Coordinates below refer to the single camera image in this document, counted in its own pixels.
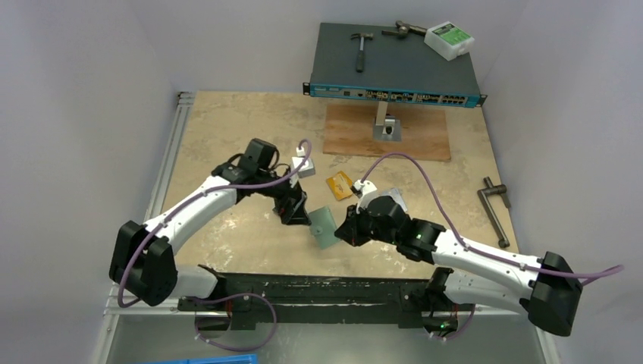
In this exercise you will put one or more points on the gold credit card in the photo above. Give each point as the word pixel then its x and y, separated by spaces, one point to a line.
pixel 340 185

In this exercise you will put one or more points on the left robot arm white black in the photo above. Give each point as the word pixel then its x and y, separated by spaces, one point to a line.
pixel 143 264

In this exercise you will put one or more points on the small claw hammer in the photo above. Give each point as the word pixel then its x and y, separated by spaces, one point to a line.
pixel 360 58

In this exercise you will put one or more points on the plywood board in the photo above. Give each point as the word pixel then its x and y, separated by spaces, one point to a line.
pixel 348 131

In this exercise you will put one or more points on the network switch dark blue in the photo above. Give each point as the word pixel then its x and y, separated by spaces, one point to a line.
pixel 396 70

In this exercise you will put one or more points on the blue plastic bin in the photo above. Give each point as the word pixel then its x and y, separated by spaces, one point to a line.
pixel 234 359

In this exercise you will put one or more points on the white green box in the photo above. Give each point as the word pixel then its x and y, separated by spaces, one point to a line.
pixel 449 41

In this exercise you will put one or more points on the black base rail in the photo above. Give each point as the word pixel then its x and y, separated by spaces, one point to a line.
pixel 309 299

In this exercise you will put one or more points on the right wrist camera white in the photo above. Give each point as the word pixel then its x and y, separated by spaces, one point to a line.
pixel 360 188

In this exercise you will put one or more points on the dark hammer tool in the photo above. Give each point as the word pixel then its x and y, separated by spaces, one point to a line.
pixel 403 29

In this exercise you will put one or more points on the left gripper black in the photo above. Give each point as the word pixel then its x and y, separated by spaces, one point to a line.
pixel 294 212

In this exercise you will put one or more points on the metal post stand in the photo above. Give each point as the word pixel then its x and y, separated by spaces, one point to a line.
pixel 386 127

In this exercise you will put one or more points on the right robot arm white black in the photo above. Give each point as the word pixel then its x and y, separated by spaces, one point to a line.
pixel 543 288

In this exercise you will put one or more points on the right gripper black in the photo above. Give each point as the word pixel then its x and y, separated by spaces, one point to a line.
pixel 355 227

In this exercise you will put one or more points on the aluminium frame rail left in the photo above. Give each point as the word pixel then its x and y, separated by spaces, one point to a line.
pixel 185 101

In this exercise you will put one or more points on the teal card holder wallet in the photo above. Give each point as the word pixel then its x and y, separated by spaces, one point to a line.
pixel 323 227

